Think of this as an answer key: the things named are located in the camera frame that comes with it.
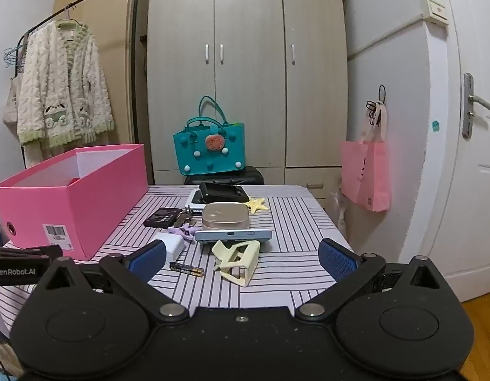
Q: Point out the white door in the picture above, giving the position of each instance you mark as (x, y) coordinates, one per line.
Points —
(467, 166)

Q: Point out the canvas tote bag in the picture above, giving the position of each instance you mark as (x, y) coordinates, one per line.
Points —
(10, 103)

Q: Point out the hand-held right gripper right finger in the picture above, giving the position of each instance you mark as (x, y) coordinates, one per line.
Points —
(338, 262)

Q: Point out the pink tote bag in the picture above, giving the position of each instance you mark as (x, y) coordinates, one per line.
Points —
(364, 174)

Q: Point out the cream fuzzy cardigan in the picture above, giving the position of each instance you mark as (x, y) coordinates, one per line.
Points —
(58, 87)

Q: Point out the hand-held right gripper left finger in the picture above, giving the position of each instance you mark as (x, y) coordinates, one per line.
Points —
(147, 260)

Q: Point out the black suitcase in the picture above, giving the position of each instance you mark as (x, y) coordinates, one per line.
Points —
(245, 174)

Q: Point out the white charger plug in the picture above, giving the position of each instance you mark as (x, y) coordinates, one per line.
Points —
(171, 244)

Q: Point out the pink storage box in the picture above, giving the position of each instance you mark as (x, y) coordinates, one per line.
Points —
(90, 206)

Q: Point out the striped tablecloth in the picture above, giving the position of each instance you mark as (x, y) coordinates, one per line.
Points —
(292, 222)

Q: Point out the beige wooden board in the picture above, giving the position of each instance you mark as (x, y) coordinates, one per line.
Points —
(110, 47)

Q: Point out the beige wardrobe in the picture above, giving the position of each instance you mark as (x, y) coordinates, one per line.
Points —
(249, 87)

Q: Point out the teal sticker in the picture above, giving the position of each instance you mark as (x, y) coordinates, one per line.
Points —
(435, 126)

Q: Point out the black calculator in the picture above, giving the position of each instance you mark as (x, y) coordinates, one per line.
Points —
(161, 218)

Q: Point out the black wallet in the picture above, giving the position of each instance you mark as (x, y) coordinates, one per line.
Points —
(223, 192)

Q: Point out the teal felt handbag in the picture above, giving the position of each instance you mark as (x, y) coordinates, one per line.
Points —
(205, 154)

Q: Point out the beige light switch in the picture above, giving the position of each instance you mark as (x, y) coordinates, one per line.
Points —
(435, 8)

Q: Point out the gold rounded case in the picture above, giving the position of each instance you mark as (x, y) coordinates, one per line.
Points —
(225, 216)

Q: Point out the yellow starfish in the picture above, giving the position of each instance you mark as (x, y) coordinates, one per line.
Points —
(256, 204)

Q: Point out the black and gold battery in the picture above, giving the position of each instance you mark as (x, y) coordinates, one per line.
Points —
(187, 269)

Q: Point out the cream hair claw clip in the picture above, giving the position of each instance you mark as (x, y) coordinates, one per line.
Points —
(239, 262)

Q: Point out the white pocket router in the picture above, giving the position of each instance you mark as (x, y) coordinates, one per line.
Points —
(195, 202)

